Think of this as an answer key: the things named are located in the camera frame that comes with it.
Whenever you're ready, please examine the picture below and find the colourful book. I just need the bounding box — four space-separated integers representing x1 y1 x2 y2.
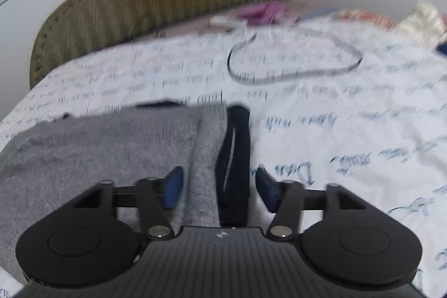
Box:
333 9 398 30

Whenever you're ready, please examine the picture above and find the grey navy knit sweater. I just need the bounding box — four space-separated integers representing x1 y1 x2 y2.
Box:
1 102 250 280

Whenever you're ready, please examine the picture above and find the white script-print bed sheet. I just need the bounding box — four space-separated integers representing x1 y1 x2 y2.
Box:
1 17 446 297

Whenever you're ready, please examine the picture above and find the purple cloth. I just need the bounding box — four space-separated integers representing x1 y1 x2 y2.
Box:
236 1 286 26

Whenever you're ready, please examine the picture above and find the black cable on bed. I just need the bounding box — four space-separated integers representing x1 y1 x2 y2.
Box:
226 27 365 85

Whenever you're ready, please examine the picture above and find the cream crumpled cloth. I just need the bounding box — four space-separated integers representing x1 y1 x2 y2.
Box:
397 0 446 49

